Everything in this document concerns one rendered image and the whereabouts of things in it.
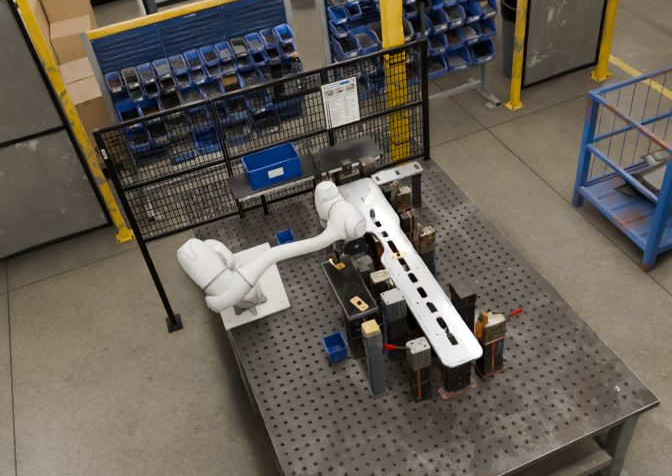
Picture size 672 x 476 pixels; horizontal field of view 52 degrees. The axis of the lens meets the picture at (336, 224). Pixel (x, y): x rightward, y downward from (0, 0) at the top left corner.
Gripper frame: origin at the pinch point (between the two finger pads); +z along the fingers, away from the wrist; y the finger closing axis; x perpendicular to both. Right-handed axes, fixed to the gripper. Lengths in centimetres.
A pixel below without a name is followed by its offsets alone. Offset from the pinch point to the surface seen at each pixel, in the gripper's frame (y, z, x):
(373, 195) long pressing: 54, 23, 49
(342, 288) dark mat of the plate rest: -5.3, 7.4, -12.0
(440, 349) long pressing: 15, 23, -55
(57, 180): -82, 57, 245
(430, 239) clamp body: 55, 23, 1
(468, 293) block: 44, 20, -40
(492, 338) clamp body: 38, 27, -62
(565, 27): 334, 61, 165
